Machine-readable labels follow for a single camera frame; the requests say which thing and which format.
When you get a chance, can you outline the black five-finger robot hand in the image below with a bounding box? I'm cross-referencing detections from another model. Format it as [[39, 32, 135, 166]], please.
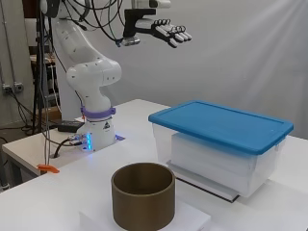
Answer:
[[122, 8, 193, 49]]

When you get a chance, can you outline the white hanging sheet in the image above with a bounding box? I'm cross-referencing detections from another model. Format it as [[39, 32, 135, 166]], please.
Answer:
[[53, 0, 308, 140]]

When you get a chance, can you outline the black tripod stand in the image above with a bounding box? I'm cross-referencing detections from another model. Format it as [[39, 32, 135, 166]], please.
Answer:
[[31, 0, 60, 130]]

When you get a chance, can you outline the clear plastic box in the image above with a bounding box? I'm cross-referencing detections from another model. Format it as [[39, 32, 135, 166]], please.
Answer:
[[150, 122, 287, 198]]

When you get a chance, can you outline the black power brick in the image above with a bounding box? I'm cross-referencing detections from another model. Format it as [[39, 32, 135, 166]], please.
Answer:
[[57, 119, 86, 134]]

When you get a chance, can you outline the blue plastic lid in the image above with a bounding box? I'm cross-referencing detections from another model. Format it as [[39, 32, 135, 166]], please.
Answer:
[[147, 99, 295, 156]]

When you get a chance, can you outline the orange clamp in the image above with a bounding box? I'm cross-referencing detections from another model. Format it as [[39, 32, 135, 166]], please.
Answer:
[[37, 164, 61, 175]]

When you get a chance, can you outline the brown round tub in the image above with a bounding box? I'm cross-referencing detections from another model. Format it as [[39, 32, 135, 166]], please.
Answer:
[[111, 162, 177, 231]]

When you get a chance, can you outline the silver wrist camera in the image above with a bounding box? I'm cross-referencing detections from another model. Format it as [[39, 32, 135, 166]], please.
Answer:
[[120, 36, 141, 47]]

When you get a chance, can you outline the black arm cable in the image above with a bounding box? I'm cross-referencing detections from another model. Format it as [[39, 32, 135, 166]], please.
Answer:
[[62, 0, 127, 44]]

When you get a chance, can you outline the grey wall conduit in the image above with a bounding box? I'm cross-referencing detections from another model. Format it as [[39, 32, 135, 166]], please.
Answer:
[[0, 0, 17, 87]]

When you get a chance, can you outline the grey wall outlet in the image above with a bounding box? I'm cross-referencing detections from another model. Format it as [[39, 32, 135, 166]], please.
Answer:
[[2, 82, 24, 94]]

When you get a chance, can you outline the black base cable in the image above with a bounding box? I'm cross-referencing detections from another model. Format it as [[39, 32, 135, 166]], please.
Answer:
[[52, 137, 82, 159]]

